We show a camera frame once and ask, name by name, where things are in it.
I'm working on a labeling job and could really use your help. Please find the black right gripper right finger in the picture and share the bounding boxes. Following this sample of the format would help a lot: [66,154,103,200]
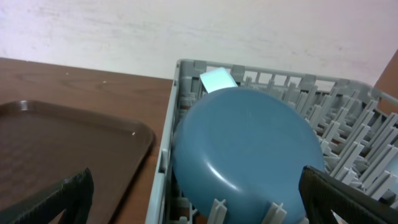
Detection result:
[298,166,397,224]

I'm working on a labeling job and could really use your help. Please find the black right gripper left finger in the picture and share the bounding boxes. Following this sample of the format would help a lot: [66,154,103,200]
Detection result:
[1,168,94,223]

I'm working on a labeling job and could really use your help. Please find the dark blue plate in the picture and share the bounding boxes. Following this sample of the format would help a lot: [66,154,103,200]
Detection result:
[172,87,325,223]

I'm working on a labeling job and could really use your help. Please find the light blue rice bowl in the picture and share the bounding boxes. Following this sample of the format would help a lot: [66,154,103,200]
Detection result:
[200,67,238,93]

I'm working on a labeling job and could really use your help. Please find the small light blue bowl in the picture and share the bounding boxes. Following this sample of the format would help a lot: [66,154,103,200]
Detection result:
[386,153,398,194]

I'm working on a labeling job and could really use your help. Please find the grey dishwasher rack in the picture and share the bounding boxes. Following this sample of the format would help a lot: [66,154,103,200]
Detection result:
[146,59,397,223]

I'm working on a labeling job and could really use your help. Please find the brown serving tray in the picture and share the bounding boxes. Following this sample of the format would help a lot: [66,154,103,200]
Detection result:
[1,100,154,223]

